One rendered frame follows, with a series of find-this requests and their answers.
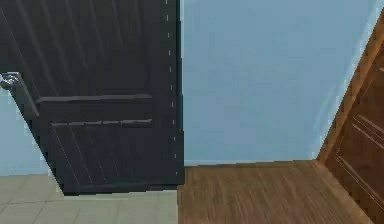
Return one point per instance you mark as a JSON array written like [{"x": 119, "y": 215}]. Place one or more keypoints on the black room door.
[{"x": 100, "y": 60}]

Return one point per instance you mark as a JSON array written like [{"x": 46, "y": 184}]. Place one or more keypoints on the brown wooden room door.
[{"x": 361, "y": 140}]

